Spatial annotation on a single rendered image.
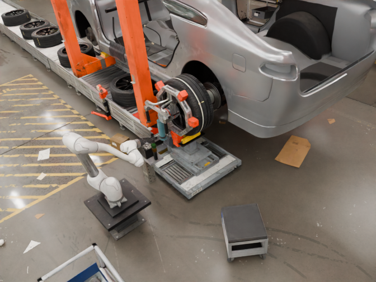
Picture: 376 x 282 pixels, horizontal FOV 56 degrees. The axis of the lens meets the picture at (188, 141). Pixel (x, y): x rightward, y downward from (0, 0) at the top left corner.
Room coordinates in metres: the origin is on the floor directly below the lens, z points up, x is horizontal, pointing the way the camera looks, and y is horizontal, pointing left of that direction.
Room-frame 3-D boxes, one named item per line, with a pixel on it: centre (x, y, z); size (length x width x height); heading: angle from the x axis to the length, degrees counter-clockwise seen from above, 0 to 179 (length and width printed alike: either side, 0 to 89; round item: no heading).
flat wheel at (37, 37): (7.56, 2.70, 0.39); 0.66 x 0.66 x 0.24
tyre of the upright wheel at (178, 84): (3.36, -0.02, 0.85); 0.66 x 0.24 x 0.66; 35
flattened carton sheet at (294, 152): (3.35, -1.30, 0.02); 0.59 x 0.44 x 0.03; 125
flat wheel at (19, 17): (9.29, 3.97, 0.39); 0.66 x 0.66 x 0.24
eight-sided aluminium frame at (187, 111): (3.26, 0.11, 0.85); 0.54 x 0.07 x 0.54; 35
